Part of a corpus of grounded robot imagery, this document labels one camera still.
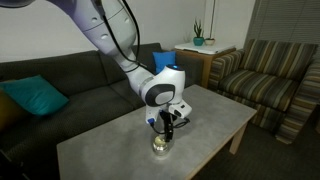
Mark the mustard yellow cushion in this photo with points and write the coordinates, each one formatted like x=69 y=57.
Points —
x=10 y=112

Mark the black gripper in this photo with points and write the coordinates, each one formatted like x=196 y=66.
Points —
x=168 y=119

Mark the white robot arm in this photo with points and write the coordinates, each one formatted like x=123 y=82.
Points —
x=111 y=27

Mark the window blinds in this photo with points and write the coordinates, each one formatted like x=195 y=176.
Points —
x=286 y=20

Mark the striped armchair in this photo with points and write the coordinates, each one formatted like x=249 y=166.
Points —
x=278 y=79

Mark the teal cushion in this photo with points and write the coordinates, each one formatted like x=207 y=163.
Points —
x=35 y=94

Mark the silver tin with candle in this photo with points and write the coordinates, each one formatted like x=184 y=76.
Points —
x=162 y=150

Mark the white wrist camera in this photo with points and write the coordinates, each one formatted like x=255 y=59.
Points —
x=151 y=114

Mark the dark grey sofa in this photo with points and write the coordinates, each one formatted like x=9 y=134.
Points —
x=97 y=90

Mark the small white plant pot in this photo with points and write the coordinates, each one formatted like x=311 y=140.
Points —
x=209 y=41

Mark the blue cushion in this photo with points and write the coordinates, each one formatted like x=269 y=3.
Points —
x=164 y=58

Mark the teal plant pot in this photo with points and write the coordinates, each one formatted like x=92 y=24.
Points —
x=198 y=40

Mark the round silver lid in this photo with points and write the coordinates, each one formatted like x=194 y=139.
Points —
x=159 y=140

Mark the wooden side table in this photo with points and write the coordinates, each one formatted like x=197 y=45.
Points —
x=206 y=59

